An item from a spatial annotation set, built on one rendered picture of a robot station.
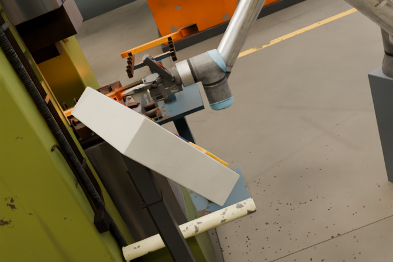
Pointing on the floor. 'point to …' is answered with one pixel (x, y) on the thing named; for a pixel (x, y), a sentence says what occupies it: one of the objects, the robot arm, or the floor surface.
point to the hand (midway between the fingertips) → (123, 90)
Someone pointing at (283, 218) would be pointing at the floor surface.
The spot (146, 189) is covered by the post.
